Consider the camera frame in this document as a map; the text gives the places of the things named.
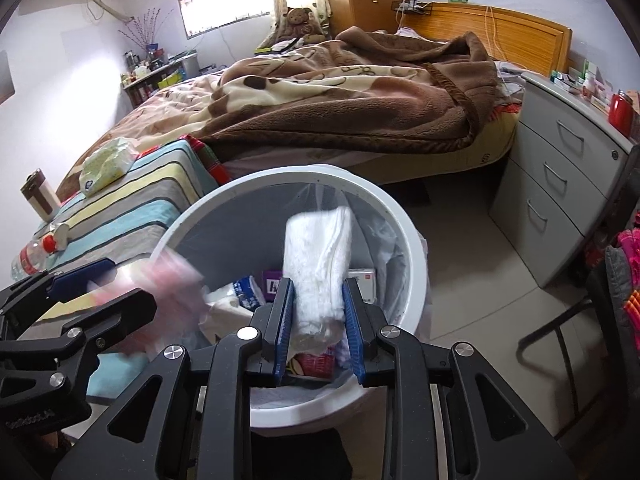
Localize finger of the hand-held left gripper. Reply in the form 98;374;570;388
0;258;118;311
0;287;158;361

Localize row of small medicine boxes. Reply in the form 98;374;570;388
550;60;640;111

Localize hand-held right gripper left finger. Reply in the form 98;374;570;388
52;277;296;480

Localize wooden bed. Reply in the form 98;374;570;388
55;2;573;197

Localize clear plastic bottle red cap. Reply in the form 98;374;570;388
11;234;71;282

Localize purple and white box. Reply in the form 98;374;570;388
262;270;287;297

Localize blue and white packet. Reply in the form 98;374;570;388
235;276;267;311

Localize window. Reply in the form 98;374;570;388
177;0;274;41

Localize grey drawer cabinet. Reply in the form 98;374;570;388
487;71;634;289

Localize brown and cream blanket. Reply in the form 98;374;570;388
187;30;501;155

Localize white box red label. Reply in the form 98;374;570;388
347;268;377;306

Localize yellow-green tissue pack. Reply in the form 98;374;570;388
80;137;139;197

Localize red and white paper box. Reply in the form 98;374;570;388
87;250;206;356

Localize black metal chair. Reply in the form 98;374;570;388
516;245;640;442

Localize red jar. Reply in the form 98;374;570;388
607;90;637;137

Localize white crumpled tissue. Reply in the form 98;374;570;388
201;282;257;342

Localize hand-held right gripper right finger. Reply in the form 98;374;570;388
342;277;576;480

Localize pink striped cloth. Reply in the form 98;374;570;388
585;227;640;352

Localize brown and white thermos cup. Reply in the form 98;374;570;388
20;169;62;222

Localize white round trash bin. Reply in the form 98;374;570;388
150;165;431;429

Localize brown teddy bear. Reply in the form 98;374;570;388
272;7;326;47

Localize white wall pipe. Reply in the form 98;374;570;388
79;0;137;24

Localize cluttered low shelf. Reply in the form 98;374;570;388
121;52;202;108

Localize red cartoon snack packet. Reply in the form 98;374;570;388
289;350;337;379

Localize red patterned cloth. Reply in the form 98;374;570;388
177;134;234;187

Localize wall shelf with power strip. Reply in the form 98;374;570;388
390;0;434;17

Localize dried branches in vase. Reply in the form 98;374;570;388
117;7;164;56

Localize white paper towel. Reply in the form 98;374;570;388
282;206;354;356

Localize brown patterned bed sheet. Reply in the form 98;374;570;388
55;72;231;202

